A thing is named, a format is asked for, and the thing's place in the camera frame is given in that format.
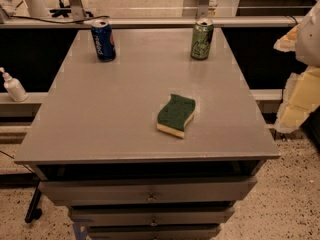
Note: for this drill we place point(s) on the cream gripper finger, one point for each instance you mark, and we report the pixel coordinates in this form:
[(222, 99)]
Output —
[(302, 91)]

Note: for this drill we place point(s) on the green and yellow sponge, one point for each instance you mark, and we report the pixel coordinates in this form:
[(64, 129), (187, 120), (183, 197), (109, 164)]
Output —
[(175, 115)]

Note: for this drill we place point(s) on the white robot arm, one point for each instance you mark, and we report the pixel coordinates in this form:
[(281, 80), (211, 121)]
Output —
[(301, 95)]

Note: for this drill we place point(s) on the green soda can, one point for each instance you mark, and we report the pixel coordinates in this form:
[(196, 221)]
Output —
[(202, 38)]

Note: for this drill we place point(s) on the blue pepsi can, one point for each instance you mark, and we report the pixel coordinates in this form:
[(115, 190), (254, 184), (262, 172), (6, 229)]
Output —
[(103, 40)]

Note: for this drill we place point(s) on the middle grey drawer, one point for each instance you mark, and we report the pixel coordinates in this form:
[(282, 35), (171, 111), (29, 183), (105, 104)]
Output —
[(152, 216)]

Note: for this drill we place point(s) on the grey drawer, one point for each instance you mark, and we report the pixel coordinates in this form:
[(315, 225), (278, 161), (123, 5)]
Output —
[(164, 232), (152, 216), (147, 191)]

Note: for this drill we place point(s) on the top grey drawer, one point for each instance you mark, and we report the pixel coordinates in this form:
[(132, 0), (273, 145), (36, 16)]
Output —
[(147, 191)]

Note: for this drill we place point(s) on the bottom grey drawer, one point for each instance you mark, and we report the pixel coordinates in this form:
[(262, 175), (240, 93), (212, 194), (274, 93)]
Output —
[(164, 232)]

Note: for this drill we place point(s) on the grey drawer cabinet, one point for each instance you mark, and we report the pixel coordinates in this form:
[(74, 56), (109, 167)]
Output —
[(98, 121)]

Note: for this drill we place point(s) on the black office chair base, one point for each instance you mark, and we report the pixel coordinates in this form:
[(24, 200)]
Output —
[(61, 11)]

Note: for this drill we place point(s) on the white pump bottle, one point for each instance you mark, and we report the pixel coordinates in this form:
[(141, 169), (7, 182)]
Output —
[(13, 86)]

